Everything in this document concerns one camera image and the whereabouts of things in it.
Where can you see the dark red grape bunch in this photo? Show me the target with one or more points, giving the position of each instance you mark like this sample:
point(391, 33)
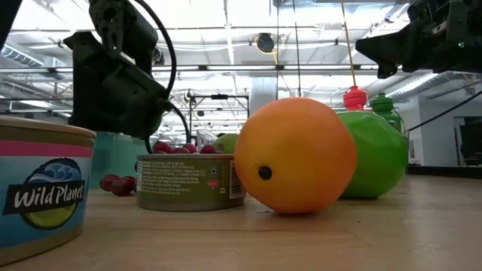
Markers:
point(122, 185)

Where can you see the olive label tin can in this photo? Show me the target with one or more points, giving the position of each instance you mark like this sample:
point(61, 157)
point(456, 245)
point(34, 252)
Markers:
point(180, 184)

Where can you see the pink striped Wild Planet can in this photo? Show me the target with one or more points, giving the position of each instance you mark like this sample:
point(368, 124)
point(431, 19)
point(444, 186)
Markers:
point(45, 188)

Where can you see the orange fruit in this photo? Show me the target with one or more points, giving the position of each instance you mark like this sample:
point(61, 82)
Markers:
point(297, 150)

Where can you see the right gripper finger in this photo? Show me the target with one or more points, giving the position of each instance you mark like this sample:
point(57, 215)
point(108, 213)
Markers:
point(388, 49)

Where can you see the green lime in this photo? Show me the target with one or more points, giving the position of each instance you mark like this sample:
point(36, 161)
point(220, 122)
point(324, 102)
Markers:
point(376, 158)

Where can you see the black overhead camera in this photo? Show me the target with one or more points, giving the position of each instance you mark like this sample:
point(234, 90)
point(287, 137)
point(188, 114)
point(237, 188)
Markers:
point(265, 42)

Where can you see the green pear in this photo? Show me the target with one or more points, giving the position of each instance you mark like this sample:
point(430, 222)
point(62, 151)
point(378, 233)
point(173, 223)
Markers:
point(226, 144)

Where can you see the black aluminium rig frame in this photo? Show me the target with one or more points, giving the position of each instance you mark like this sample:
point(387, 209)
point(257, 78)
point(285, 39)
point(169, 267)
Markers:
point(226, 68)

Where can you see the green squeeze bottle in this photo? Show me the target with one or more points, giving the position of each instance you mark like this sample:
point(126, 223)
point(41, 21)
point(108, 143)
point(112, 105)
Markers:
point(383, 105)

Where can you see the black background stand frame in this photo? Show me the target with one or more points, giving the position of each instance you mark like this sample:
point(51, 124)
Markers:
point(219, 96)

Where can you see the dark wall monitor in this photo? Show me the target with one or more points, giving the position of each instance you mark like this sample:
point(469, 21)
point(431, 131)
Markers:
point(470, 141)

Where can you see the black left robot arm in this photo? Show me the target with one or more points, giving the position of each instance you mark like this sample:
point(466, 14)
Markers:
point(120, 26)

